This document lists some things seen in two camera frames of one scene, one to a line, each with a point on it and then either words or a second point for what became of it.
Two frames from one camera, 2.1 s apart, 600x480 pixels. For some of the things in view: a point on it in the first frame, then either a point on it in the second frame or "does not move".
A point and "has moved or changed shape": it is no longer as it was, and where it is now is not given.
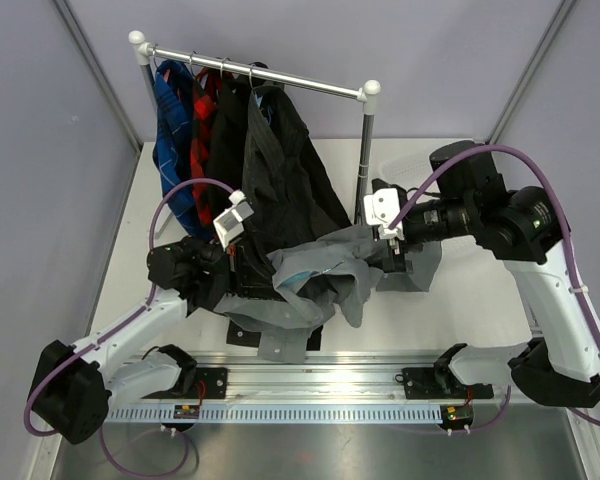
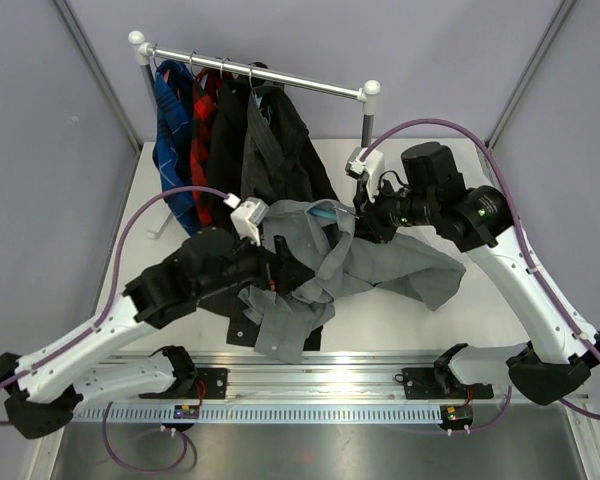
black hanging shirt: x=225 y=157 does not move
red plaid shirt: x=204 y=107 does not move
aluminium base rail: x=304 y=375 does not move
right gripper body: x=397 y=262 -> x=383 y=216
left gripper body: x=240 y=274 -> x=269 y=275
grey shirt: x=327 y=277 has moved or changed shape
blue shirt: x=173 y=141 does not move
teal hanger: x=305 y=276 has moved or changed shape
